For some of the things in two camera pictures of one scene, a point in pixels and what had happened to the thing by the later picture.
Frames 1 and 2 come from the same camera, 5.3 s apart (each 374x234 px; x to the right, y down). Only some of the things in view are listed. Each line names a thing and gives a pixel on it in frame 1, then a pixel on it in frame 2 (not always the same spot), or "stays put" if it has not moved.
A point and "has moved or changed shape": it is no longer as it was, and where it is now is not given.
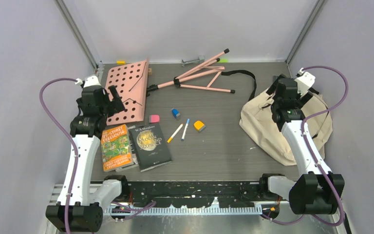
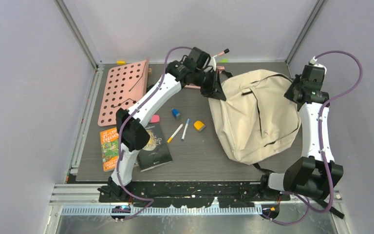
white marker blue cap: x=185 y=129 stays put
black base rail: x=194 y=194 stays put
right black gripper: x=300 y=101 -> x=289 y=94
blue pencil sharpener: x=176 y=113 stays put
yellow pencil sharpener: x=199 y=126 stays put
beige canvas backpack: x=257 y=123 has moved or changed shape
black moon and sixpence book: x=149 y=148 stays put
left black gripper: x=116 y=106 -> x=214 y=90
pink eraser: x=154 y=118 stays put
